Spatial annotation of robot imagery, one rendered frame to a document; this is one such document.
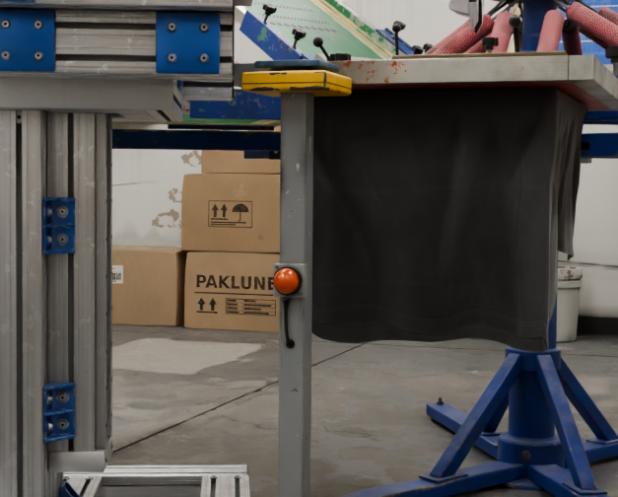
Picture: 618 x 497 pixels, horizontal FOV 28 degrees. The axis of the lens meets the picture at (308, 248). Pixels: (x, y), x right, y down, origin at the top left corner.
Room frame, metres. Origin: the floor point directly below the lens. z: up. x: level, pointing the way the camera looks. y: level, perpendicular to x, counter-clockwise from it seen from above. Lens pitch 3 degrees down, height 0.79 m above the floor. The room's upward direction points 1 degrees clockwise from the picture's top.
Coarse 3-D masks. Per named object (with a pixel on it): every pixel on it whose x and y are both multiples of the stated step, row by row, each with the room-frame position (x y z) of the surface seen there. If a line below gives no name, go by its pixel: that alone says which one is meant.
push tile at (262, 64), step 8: (256, 64) 1.81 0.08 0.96; (264, 64) 1.80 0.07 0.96; (272, 64) 1.80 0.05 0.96; (280, 64) 1.79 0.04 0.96; (288, 64) 1.79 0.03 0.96; (296, 64) 1.79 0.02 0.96; (304, 64) 1.78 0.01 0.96; (312, 64) 1.78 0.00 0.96; (320, 64) 1.78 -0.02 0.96; (328, 64) 1.82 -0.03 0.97
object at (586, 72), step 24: (240, 72) 2.05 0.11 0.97; (336, 72) 2.00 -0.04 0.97; (360, 72) 1.99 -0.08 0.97; (384, 72) 1.97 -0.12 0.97; (408, 72) 1.96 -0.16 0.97; (432, 72) 1.95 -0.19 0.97; (456, 72) 1.94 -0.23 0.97; (480, 72) 1.93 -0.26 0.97; (504, 72) 1.91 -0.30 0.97; (528, 72) 1.90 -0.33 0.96; (552, 72) 1.89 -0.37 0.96; (576, 72) 1.88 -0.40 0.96; (600, 72) 1.97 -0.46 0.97; (600, 96) 2.20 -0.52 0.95
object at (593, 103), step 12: (468, 84) 1.97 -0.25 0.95; (480, 84) 1.97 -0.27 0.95; (492, 84) 1.97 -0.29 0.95; (504, 84) 1.96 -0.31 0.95; (516, 84) 1.96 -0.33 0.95; (528, 84) 1.96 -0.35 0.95; (540, 84) 1.96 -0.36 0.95; (552, 84) 1.96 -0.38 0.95; (564, 84) 1.95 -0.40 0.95; (576, 96) 2.21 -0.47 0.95; (588, 96) 2.20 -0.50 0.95; (588, 108) 2.57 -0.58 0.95; (600, 108) 2.57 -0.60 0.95
